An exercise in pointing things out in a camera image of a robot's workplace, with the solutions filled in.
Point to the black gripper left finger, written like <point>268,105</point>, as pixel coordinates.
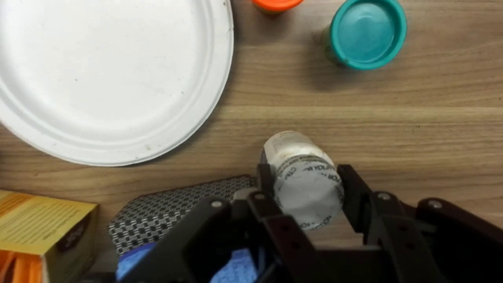
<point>268,182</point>

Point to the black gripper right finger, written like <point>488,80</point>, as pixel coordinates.
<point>356,193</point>

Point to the small white pill bottle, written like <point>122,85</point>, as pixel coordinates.
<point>307,180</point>

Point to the small tub teal lid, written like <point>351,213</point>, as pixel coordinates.
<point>368,31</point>

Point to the small tub orange lid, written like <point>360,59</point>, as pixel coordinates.
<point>277,3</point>

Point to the white paper plate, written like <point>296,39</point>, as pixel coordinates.
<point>104,72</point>

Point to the grey patterned block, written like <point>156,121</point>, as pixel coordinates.
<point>167,209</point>

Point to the blue sponge cloth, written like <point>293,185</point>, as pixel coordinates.
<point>134,259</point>

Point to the open yellow cardboard box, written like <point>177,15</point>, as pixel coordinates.
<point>41,224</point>

